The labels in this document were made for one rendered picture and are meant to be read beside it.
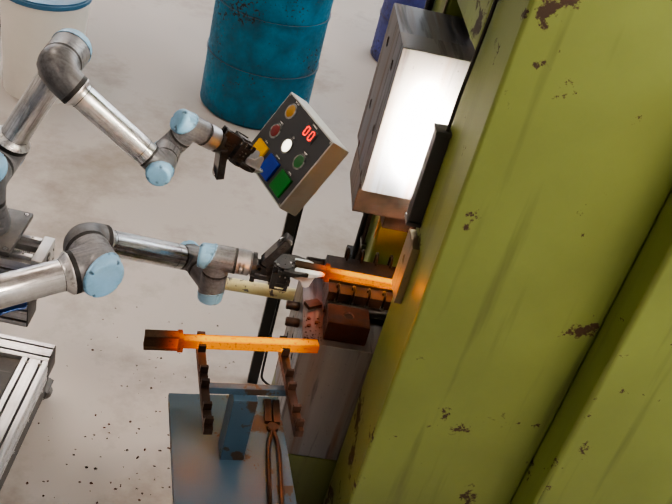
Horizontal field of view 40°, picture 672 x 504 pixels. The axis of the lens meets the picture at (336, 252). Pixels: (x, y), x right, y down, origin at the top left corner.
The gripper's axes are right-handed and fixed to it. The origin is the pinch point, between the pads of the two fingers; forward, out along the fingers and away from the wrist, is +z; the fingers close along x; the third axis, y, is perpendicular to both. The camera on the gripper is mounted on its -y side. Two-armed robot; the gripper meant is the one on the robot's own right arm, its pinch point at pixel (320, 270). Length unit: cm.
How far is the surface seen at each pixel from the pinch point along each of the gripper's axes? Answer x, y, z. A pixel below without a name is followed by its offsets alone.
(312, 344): 36.9, -2.9, -3.2
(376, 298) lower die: 7.1, 1.1, 16.6
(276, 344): 39.2, -2.8, -12.4
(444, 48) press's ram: 8, -76, 12
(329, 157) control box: -42.2, -14.3, -0.1
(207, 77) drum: -289, 81, -47
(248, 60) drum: -271, 57, -26
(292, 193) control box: -38.0, -1.0, -9.3
